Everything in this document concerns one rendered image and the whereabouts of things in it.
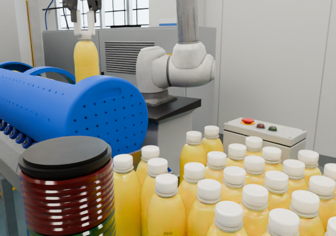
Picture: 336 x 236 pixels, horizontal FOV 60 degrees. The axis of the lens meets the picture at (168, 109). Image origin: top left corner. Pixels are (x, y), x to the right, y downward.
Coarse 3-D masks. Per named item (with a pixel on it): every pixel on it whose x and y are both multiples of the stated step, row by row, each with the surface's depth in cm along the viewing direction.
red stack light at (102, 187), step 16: (112, 160) 22; (32, 176) 19; (80, 176) 19; (96, 176) 19; (112, 176) 21; (32, 192) 18; (48, 192) 18; (64, 192) 18; (80, 192) 19; (96, 192) 20; (112, 192) 22; (32, 208) 19; (48, 208) 18; (64, 208) 19; (80, 208) 19; (96, 208) 20; (112, 208) 22; (32, 224) 19; (48, 224) 19; (64, 224) 19; (80, 224) 19; (96, 224) 20
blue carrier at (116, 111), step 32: (0, 64) 133; (0, 96) 110; (32, 96) 90; (64, 96) 78; (96, 96) 79; (128, 96) 86; (32, 128) 90; (64, 128) 74; (96, 128) 80; (128, 128) 88
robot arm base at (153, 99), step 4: (160, 92) 144; (164, 92) 146; (144, 96) 144; (148, 96) 143; (152, 96) 143; (156, 96) 144; (160, 96) 144; (164, 96) 146; (168, 96) 149; (172, 96) 151; (176, 96) 152; (148, 100) 144; (152, 100) 143; (156, 100) 143; (160, 100) 144; (164, 100) 146; (168, 100) 148; (148, 104) 143; (152, 104) 140; (156, 104) 141
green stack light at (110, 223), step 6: (114, 210) 22; (108, 216) 21; (114, 216) 22; (102, 222) 21; (108, 222) 21; (114, 222) 22; (96, 228) 20; (102, 228) 20; (108, 228) 21; (114, 228) 22; (30, 234) 20; (36, 234) 19; (42, 234) 19; (72, 234) 19; (78, 234) 19; (84, 234) 20; (90, 234) 20; (96, 234) 20; (102, 234) 21; (108, 234) 21; (114, 234) 22
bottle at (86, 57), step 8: (80, 40) 84; (88, 40) 85; (80, 48) 83; (88, 48) 84; (80, 56) 83; (88, 56) 84; (96, 56) 86; (80, 64) 84; (88, 64) 84; (96, 64) 86; (80, 72) 84; (88, 72) 84; (96, 72) 86; (80, 80) 85
